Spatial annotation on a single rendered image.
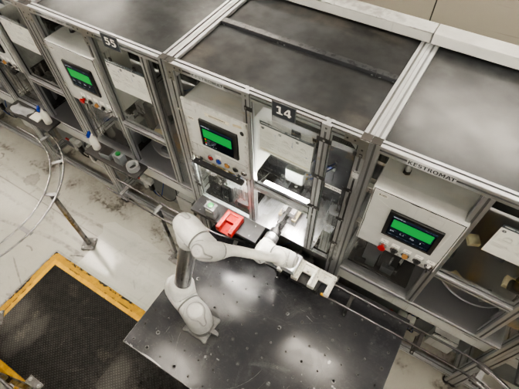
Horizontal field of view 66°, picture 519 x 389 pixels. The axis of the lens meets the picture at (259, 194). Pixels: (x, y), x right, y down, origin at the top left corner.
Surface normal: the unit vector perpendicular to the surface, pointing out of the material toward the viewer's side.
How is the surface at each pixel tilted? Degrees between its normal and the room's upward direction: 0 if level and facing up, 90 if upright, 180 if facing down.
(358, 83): 0
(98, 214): 0
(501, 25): 90
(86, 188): 0
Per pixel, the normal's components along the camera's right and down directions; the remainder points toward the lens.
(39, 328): -0.02, -0.58
